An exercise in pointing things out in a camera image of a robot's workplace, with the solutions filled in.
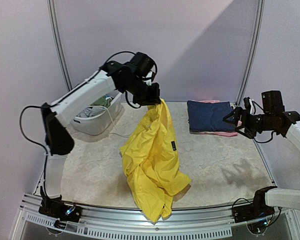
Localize aluminium front rail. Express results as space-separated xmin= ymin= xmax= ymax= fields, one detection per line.
xmin=13 ymin=192 xmax=298 ymax=240

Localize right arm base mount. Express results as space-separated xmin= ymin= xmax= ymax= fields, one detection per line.
xmin=231 ymin=197 xmax=282 ymax=226

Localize green garment in basket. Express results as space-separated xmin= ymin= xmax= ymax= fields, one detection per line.
xmin=91 ymin=95 xmax=114 ymax=108

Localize folded navy blue garment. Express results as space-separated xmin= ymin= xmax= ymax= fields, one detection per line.
xmin=187 ymin=100 xmax=235 ymax=132

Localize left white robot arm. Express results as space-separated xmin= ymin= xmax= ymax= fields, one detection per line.
xmin=25 ymin=52 xmax=161 ymax=217

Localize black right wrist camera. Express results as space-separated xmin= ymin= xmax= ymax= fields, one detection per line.
xmin=261 ymin=90 xmax=285 ymax=115

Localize white drawstring cord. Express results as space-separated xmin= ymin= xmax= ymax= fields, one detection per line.
xmin=89 ymin=104 xmax=131 ymax=138

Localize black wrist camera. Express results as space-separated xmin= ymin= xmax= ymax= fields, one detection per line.
xmin=261 ymin=90 xmax=285 ymax=115
xmin=129 ymin=52 xmax=155 ymax=74

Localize grey garment in basket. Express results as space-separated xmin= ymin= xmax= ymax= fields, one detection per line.
xmin=76 ymin=106 xmax=106 ymax=118

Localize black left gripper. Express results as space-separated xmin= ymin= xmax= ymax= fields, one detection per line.
xmin=123 ymin=76 xmax=162 ymax=107

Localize folded pink garment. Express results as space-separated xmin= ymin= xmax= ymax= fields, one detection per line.
xmin=198 ymin=100 xmax=238 ymax=138

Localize left aluminium frame post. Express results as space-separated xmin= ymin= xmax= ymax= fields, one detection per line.
xmin=47 ymin=0 xmax=73 ymax=92

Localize aluminium frame post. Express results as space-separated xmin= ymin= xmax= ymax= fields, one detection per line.
xmin=47 ymin=0 xmax=73 ymax=92
xmin=235 ymin=0 xmax=265 ymax=106

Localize right aluminium frame post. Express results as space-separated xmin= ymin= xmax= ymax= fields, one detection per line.
xmin=235 ymin=0 xmax=265 ymax=106

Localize white plastic laundry basket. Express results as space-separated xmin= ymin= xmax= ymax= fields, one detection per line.
xmin=70 ymin=91 xmax=122 ymax=136

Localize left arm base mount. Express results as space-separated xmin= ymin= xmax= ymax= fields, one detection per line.
xmin=38 ymin=194 xmax=83 ymax=223

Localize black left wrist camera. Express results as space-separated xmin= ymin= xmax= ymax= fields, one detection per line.
xmin=129 ymin=52 xmax=155 ymax=74

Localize yellow shorts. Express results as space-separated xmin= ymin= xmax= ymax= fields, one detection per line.
xmin=120 ymin=100 xmax=191 ymax=223

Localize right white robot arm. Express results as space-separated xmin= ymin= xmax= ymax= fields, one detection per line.
xmin=222 ymin=102 xmax=300 ymax=221

